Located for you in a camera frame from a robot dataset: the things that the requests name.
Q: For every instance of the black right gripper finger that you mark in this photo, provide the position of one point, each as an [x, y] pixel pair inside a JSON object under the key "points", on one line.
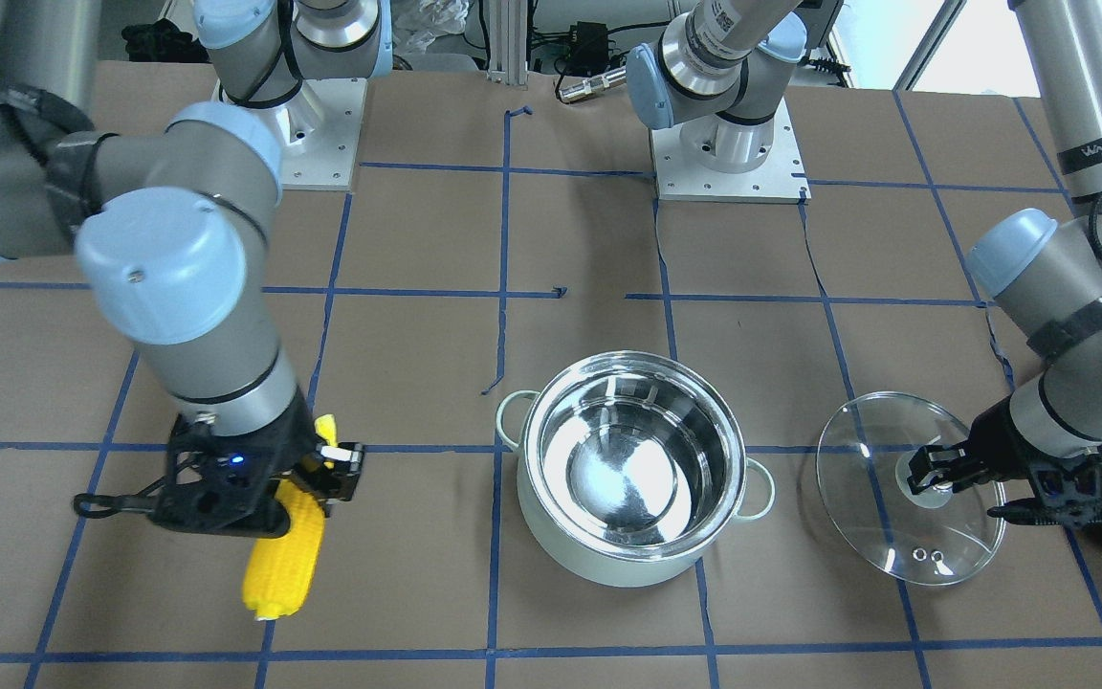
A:
{"points": [[341, 466]]}

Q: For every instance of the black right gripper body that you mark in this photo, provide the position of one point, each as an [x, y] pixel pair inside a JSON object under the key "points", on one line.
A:
{"points": [[298, 433]]}

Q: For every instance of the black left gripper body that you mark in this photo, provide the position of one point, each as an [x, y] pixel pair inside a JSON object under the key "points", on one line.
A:
{"points": [[995, 437]]}

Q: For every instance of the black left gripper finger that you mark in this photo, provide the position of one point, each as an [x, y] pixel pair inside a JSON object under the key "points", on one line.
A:
{"points": [[937, 465]]}

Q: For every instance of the glass pot lid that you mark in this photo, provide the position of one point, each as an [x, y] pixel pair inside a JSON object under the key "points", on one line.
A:
{"points": [[909, 528]]}

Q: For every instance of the yellow corn cob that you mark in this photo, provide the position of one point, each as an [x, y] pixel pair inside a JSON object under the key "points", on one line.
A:
{"points": [[280, 571]]}

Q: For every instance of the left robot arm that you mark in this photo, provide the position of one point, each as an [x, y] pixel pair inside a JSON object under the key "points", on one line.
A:
{"points": [[718, 72]]}

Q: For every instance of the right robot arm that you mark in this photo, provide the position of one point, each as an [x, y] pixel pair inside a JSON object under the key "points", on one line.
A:
{"points": [[170, 231]]}

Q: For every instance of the pale green electric pot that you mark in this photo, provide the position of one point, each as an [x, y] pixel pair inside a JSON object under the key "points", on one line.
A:
{"points": [[630, 465]]}

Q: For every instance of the aluminium frame post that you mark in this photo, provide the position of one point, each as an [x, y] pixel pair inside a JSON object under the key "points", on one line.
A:
{"points": [[507, 32]]}

